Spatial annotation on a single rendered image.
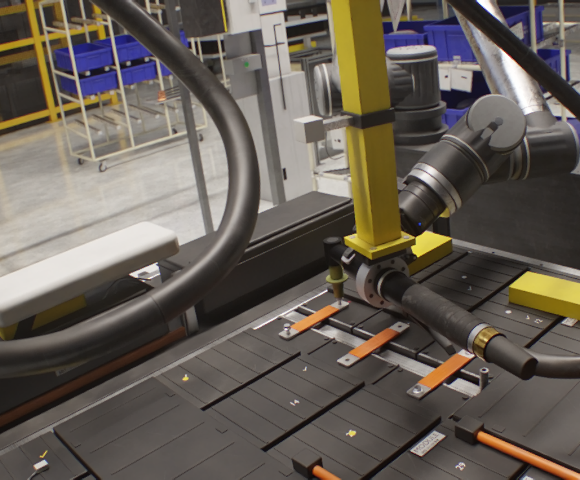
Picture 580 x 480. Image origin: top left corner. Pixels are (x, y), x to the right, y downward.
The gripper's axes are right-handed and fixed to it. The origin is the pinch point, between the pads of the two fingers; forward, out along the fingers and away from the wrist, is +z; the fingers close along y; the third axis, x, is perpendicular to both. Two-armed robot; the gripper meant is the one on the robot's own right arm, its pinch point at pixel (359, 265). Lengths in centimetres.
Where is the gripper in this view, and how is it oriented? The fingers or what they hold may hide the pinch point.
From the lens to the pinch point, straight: 112.8
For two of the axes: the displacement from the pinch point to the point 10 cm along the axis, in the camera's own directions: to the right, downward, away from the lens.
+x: -4.5, -2.9, 8.5
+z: -7.0, 7.0, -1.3
